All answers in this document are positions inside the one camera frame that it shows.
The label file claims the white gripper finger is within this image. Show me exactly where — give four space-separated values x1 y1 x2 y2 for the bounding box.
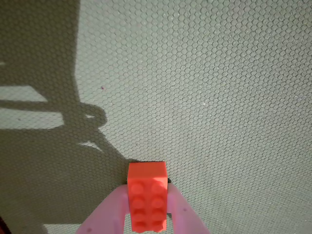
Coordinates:
166 182 211 234
75 184 130 234

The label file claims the orange lego block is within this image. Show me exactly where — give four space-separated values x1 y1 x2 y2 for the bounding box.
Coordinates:
127 161 169 233

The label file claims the green honeycomb mat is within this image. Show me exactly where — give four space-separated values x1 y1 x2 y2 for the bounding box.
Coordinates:
0 0 312 234

